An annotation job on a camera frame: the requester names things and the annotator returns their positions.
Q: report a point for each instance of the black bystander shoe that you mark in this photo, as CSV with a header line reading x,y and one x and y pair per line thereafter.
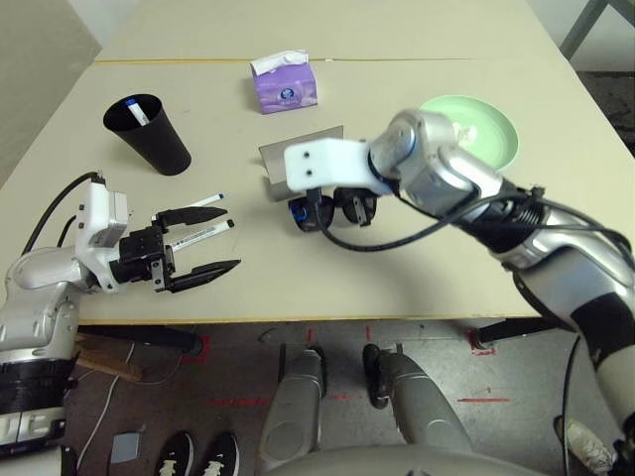
x,y
221,456
176,456

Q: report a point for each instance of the grey robot leg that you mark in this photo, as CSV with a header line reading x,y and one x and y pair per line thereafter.
x,y
292,406
421,406

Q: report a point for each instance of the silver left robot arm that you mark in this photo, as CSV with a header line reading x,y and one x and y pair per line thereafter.
x,y
35,282

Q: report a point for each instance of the black table foot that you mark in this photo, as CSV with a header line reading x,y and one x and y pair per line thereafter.
x,y
521,327
149,337

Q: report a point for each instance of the black cup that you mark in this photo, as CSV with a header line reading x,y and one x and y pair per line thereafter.
x,y
159,144

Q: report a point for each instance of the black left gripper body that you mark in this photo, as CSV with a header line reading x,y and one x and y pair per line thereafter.
x,y
141,255

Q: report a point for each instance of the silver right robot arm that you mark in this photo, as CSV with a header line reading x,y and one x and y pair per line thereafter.
x,y
436,154

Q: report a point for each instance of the wooden block on floor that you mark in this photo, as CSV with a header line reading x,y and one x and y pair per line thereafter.
x,y
109,364

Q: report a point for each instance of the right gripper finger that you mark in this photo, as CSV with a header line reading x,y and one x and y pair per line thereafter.
x,y
359,208

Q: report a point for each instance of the green plate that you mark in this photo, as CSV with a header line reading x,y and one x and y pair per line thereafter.
x,y
491,134

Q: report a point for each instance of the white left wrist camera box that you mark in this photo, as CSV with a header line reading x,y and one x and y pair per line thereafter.
x,y
96,213

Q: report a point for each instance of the blue-capped white marker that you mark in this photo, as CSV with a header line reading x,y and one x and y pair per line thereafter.
x,y
138,113
208,199

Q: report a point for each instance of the grey robot torso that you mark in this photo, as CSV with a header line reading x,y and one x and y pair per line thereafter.
x,y
397,463

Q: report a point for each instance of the white tissue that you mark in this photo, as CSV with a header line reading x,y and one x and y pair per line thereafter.
x,y
469,134

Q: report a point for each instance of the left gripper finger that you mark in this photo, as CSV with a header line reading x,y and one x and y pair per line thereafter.
x,y
203,273
193,215

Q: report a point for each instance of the grey robot right leg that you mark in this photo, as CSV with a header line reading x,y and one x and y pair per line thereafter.
x,y
421,406

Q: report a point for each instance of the grey glasses case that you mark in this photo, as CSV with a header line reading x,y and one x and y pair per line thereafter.
x,y
273,161

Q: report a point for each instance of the black sunglasses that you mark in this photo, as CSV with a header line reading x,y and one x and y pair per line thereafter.
x,y
337,210

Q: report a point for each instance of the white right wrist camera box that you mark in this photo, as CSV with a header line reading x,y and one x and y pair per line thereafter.
x,y
322,163

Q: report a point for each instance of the grey box on floor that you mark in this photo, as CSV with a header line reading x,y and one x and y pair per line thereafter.
x,y
127,446

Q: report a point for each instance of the neighbouring table with metal frame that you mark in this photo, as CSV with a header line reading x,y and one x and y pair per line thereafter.
x,y
580,27

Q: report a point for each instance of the black-capped printed white marker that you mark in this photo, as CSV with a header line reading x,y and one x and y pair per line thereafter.
x,y
203,234

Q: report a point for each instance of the purple tissue pack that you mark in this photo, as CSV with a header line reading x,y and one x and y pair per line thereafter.
x,y
285,91

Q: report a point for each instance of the white bystander shoe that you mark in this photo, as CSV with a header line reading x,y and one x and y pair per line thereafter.
x,y
585,443

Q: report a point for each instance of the grey robot left leg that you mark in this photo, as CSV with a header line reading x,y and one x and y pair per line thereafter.
x,y
292,406

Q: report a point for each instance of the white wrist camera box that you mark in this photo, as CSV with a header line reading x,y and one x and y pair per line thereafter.
x,y
322,163
96,213

